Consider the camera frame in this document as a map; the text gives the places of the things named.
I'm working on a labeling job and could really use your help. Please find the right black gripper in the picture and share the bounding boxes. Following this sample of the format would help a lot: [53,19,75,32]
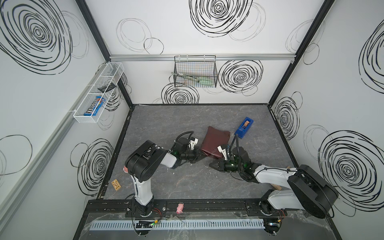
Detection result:
[208,159,243,173]

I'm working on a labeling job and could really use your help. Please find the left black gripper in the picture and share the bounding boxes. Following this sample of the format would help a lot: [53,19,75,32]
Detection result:
[179,147,208,164]

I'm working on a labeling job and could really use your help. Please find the red wrapping paper sheet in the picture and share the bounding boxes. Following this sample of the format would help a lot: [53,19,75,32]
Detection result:
[201,126,231,159]

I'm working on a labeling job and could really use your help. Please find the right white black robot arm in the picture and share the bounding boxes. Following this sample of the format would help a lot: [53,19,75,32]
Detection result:
[210,137,339,219]

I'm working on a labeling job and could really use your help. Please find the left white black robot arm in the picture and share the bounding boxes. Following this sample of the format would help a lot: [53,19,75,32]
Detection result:
[124,131,204,216]

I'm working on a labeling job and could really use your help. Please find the blue tape dispenser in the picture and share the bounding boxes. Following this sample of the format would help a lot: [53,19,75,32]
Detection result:
[235,117,254,139]

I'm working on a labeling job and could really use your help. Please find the small pink pig figure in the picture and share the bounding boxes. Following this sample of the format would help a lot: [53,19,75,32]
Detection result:
[176,203,184,215]

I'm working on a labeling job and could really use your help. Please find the wooden mallet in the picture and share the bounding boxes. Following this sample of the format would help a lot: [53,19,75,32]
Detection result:
[271,167,292,191]

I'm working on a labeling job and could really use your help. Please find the green item in basket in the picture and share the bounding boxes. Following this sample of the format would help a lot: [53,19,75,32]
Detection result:
[198,76,216,88]

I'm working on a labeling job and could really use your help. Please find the metal tongs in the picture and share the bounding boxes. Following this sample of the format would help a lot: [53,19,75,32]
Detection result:
[171,72,200,83]

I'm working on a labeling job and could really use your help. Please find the wooden stamped tile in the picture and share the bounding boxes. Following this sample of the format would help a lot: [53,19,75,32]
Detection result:
[111,179,122,191]

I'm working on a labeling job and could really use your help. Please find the blue candy packet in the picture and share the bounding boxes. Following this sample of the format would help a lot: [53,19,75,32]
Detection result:
[84,97,105,117]

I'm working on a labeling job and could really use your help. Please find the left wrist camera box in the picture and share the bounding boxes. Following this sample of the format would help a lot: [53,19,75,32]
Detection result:
[188,137,199,150]

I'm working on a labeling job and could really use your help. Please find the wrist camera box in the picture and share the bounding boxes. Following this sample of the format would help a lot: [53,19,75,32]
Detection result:
[217,145,231,161]
[188,137,199,150]

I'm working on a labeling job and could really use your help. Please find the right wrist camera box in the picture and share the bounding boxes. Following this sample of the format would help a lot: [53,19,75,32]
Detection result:
[217,145,231,161]

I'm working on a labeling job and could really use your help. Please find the grey slotted cable duct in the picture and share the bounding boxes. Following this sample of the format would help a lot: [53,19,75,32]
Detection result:
[90,219,265,231]

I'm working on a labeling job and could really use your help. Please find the black wire wall basket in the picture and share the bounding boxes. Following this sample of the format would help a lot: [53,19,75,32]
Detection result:
[172,55,219,88]

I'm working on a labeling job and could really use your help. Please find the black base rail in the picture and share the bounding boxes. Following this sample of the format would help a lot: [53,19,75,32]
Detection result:
[82,198,295,219]

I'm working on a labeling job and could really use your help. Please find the white wire wall shelf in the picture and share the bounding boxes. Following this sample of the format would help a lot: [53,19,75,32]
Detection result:
[73,62,124,124]

